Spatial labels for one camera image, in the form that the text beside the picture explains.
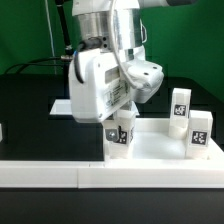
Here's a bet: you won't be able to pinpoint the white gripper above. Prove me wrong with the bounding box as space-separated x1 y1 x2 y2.
68 49 146 142

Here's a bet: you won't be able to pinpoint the white square tabletop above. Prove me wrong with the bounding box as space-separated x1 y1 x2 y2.
103 118 224 161

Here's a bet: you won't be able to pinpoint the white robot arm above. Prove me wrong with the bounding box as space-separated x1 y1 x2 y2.
68 0 197 142

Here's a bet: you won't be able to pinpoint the white marker plate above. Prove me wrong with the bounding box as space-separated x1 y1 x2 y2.
49 99 141 117

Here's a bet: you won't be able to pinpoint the white U-shaped fence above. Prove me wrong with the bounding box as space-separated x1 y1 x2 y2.
0 148 224 189

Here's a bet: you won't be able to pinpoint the white block at left edge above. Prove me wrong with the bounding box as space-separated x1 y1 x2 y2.
0 123 3 142

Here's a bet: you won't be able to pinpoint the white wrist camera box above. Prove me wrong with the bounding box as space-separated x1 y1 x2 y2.
128 60 164 104

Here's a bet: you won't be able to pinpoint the black cables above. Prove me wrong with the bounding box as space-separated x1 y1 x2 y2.
2 0 75 76

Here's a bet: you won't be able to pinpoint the grey camera cable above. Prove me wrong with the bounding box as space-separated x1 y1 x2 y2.
109 0 148 90

